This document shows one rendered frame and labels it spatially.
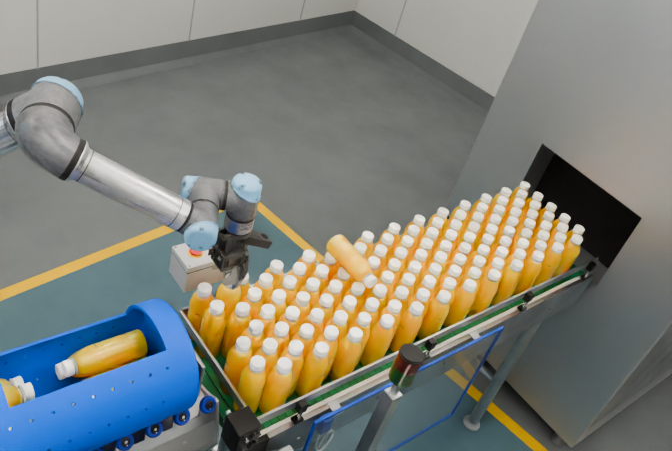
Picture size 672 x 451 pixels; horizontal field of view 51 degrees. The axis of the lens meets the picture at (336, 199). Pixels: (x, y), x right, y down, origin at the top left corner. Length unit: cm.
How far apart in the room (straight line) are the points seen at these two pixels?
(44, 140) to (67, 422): 58
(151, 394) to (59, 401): 20
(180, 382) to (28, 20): 322
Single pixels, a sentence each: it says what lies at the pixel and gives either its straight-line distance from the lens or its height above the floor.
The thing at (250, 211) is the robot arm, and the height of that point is 142.
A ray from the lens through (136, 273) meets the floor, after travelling 354.
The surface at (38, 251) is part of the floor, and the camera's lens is 364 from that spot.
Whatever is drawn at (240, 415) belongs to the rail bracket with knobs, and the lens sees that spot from 185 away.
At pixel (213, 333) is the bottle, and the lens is 198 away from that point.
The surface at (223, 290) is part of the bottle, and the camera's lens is 197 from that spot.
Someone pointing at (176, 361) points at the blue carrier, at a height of 120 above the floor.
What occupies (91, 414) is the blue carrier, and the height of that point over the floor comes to 116.
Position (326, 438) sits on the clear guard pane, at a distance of 208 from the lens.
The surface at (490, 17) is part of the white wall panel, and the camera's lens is 575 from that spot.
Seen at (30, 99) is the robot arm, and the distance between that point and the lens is 163.
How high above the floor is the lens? 251
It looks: 36 degrees down
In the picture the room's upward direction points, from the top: 18 degrees clockwise
